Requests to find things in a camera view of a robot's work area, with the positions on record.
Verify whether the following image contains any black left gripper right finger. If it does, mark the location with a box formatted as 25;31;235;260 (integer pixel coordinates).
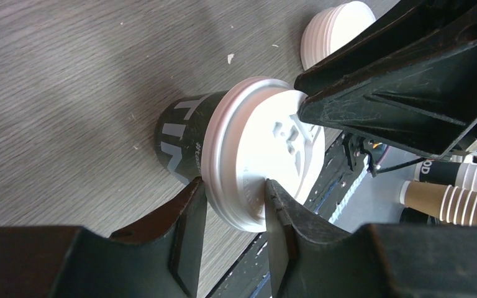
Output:
265;179;477;297

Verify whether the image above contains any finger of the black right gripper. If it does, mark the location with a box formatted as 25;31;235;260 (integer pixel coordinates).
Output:
294;0;477;96
298;22;477;158

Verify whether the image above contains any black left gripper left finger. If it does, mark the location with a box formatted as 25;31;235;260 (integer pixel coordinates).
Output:
0;178;207;297

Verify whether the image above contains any dark translucent coffee cup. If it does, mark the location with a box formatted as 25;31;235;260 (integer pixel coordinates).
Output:
153;91;227;184

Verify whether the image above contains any white plastic cup lid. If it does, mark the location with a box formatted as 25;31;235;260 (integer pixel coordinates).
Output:
201;76;325;233

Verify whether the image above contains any white lid stack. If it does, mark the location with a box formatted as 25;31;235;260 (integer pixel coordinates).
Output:
300;1;376;70

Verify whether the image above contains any brown paper cup stack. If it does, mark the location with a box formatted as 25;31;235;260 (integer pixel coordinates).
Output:
399;181;477;226

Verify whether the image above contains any black paper cup stack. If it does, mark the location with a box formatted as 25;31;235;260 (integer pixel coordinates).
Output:
414;160;477;192

